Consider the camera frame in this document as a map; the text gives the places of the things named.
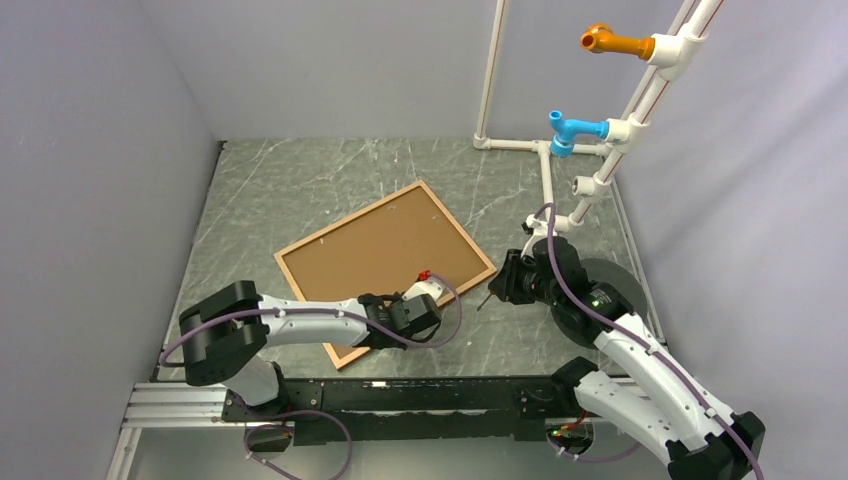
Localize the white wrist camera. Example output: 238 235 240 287
402 270 448 306
521 213 548 257

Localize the red blue screwdriver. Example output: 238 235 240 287
475 293 493 312

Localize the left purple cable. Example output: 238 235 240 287
157 271 464 480

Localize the black round disc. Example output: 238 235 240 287
551 258 648 349

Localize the blue pipe fitting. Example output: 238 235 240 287
548 110 610 157

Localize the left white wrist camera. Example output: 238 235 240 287
402 270 448 306

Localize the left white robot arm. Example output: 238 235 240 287
159 275 449 420

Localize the wooden picture frame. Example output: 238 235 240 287
273 180 498 371

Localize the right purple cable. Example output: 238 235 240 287
533 201 766 480

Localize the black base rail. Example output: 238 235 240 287
221 375 583 446

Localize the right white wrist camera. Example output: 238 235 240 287
521 213 548 257

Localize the orange pipe fitting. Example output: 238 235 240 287
580 23 656 61

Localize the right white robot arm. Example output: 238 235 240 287
488 237 766 479

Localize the white PVC pipe stand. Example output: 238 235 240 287
472 0 725 233

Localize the purple cable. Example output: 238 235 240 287
533 201 766 480
157 271 464 480

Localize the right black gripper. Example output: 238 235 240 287
490 248 562 307

